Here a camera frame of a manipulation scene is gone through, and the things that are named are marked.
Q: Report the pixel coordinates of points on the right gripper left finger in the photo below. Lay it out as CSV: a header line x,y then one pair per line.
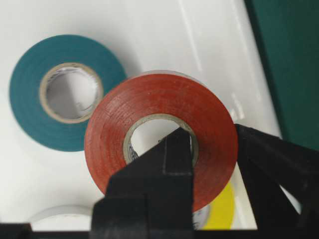
x,y
150,198

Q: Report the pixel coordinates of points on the white tape roll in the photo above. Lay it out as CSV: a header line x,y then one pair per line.
x,y
62,218

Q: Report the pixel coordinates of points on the yellow tape roll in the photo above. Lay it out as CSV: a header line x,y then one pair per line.
x,y
221,210

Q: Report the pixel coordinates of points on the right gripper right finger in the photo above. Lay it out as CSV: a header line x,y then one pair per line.
x,y
281,179

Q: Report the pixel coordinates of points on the red tape roll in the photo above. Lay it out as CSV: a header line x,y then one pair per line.
x,y
172,97

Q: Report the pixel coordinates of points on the white rectangular plastic tray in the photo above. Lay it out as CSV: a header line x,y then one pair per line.
x,y
210,40

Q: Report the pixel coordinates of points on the green table cloth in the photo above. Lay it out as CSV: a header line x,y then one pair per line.
x,y
287,36

